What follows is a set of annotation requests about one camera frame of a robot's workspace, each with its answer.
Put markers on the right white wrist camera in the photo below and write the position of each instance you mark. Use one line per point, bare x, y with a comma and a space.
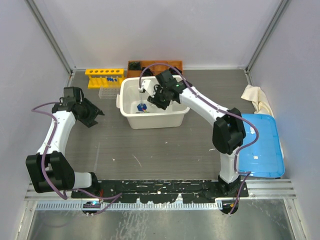
147, 86

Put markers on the wooden compartment tray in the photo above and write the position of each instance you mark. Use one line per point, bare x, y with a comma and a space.
155, 69

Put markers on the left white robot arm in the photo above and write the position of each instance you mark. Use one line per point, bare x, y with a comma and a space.
49, 169

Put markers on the white plastic tub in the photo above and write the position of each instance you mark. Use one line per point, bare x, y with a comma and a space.
130, 97

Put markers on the cream cloth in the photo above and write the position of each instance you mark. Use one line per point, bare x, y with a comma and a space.
258, 98

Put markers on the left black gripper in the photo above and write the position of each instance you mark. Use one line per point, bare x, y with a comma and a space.
90, 121

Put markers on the yellow test tube rack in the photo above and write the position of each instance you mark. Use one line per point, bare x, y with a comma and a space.
97, 77

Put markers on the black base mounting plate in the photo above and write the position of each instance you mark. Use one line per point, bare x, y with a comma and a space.
165, 191

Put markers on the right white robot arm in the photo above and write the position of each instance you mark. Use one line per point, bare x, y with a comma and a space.
228, 131

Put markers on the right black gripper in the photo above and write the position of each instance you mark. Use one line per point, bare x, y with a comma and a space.
154, 100

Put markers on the clear plastic pipette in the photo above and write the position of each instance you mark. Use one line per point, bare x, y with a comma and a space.
97, 155

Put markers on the rolled tie top left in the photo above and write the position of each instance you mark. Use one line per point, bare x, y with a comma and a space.
134, 66

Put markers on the blue plastic lid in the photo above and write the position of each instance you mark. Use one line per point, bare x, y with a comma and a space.
264, 158

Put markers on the clear well plate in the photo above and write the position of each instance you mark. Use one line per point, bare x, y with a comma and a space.
108, 92

